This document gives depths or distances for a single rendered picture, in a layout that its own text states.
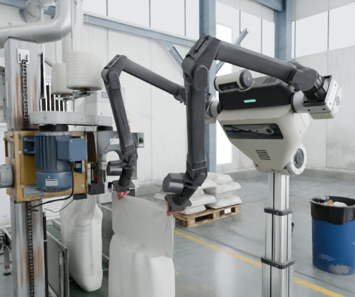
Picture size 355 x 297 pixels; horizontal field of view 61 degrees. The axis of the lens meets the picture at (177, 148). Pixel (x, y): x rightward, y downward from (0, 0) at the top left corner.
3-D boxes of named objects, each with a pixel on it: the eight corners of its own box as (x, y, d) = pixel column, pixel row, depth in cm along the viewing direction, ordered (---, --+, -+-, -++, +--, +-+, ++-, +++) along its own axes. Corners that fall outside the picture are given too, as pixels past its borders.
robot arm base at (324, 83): (311, 80, 114) (302, 106, 111) (301, 67, 110) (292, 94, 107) (334, 76, 108) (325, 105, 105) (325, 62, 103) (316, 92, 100)
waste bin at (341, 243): (371, 266, 294) (372, 200, 291) (349, 283, 262) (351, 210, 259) (322, 251, 332) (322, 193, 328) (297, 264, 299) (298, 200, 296)
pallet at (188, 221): (241, 212, 495) (240, 204, 495) (187, 228, 417) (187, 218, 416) (205, 203, 557) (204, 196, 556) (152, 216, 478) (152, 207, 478)
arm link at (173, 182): (207, 175, 106) (198, 162, 113) (180, 170, 100) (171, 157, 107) (194, 201, 110) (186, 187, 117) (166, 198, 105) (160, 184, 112)
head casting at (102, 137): (138, 178, 171) (137, 126, 169) (97, 184, 155) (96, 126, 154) (113, 173, 194) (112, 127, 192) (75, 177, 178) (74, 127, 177)
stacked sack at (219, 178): (234, 182, 494) (234, 174, 494) (216, 186, 467) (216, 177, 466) (206, 178, 546) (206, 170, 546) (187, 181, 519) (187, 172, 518)
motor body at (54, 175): (79, 190, 129) (78, 132, 127) (42, 195, 119) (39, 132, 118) (67, 185, 141) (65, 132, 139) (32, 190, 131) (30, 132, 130)
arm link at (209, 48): (207, 31, 79) (192, 24, 87) (189, 80, 84) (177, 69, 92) (322, 71, 99) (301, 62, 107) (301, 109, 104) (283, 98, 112)
